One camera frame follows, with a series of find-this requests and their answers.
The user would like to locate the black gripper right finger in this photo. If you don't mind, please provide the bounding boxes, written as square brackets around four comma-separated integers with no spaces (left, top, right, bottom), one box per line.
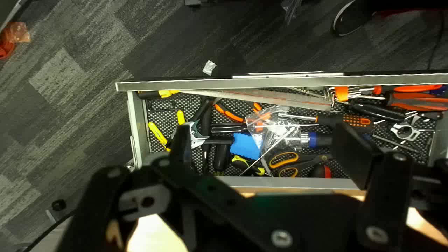
[333,122,414,252]

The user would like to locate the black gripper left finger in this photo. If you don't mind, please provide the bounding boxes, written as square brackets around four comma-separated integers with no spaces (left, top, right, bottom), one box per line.
[69,124,207,252]

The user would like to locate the orange and black screwdriver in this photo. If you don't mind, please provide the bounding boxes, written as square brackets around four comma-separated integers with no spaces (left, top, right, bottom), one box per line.
[316,114,375,132]

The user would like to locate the steel tool drawer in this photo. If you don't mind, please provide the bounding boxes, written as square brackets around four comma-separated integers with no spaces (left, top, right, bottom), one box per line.
[115,70,448,198]

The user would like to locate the silver metal clamp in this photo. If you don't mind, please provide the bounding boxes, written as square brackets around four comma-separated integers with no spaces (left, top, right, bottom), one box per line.
[388,121,424,145]

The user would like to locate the clear plastic parts bag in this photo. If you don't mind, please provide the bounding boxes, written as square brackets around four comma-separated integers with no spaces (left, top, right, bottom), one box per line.
[244,107,311,157]

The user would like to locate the white paper scrap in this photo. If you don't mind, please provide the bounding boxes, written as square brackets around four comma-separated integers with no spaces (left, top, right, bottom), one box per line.
[202,59,218,77]

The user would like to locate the black round caster wheel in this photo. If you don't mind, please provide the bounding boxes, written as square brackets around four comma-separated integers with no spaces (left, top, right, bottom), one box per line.
[330,0,375,40]

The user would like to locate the orange plastic bag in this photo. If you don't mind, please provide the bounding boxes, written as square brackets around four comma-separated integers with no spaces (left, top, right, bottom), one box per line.
[0,21,34,61]

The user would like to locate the yellow-handled pliers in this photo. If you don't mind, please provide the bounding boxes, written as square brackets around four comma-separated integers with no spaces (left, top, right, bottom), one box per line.
[146,110,188,153]

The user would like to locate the blue-handled screwdriver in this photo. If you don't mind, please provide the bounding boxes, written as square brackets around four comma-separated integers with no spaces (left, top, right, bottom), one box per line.
[298,132,336,149]

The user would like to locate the yellow tool handle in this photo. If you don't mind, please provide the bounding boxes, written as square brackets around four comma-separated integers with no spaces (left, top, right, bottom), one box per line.
[157,89,182,100]

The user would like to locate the orange-handled pliers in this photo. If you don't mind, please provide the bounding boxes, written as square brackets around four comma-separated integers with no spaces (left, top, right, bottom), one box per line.
[213,101,273,129]

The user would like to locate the small orange-handled screwdriver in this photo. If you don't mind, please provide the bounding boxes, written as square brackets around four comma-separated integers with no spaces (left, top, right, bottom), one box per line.
[332,86,389,104]

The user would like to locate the orange-handled tool pair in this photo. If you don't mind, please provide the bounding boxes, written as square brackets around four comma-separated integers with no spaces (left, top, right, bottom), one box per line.
[372,83,448,114]

